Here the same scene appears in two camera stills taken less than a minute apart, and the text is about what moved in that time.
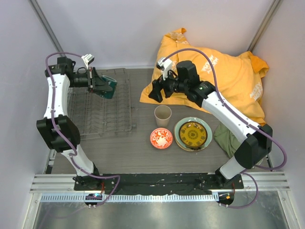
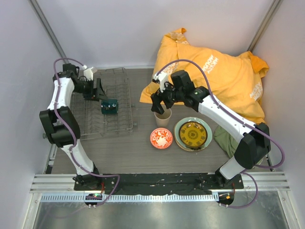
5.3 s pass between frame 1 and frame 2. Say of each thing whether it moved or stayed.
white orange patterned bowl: stayed
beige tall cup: stayed
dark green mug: moved
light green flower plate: stayed
